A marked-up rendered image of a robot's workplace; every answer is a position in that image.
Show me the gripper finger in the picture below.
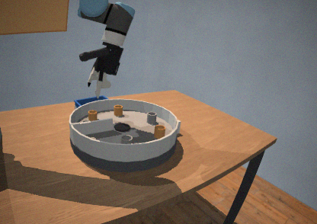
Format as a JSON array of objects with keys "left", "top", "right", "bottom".
[
  {"left": 95, "top": 62, "right": 111, "bottom": 99},
  {"left": 88, "top": 65, "right": 98, "bottom": 87}
]

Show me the bronze bushing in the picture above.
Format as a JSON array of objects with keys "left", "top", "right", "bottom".
[
  {"left": 88, "top": 110, "right": 98, "bottom": 121},
  {"left": 154, "top": 125, "right": 165, "bottom": 139},
  {"left": 114, "top": 105, "right": 123, "bottom": 116}
]

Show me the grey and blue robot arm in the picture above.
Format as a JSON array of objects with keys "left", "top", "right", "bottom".
[{"left": 78, "top": 0, "right": 135, "bottom": 62}]

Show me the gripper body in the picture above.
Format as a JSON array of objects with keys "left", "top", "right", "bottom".
[{"left": 94, "top": 42, "right": 123, "bottom": 75}]

